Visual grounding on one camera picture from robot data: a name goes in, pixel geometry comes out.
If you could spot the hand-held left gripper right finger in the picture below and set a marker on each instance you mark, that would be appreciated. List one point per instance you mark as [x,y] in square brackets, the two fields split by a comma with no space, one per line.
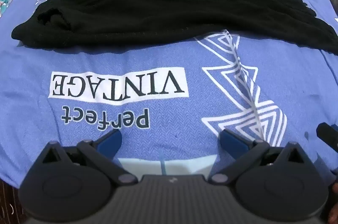
[232,141]

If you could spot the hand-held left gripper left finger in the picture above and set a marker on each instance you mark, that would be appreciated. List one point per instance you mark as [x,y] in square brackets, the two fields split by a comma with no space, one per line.
[111,140]

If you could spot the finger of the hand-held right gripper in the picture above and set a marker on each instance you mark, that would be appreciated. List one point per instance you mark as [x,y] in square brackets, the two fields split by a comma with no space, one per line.
[327,134]

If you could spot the black pants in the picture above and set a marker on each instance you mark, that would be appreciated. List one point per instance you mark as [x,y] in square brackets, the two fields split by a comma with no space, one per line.
[158,7]

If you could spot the blue printed bedsheet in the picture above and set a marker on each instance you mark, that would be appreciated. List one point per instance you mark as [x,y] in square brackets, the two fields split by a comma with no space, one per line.
[148,86]

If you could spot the teal patterned pillow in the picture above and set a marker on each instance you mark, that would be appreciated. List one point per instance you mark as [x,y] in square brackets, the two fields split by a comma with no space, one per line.
[4,3]

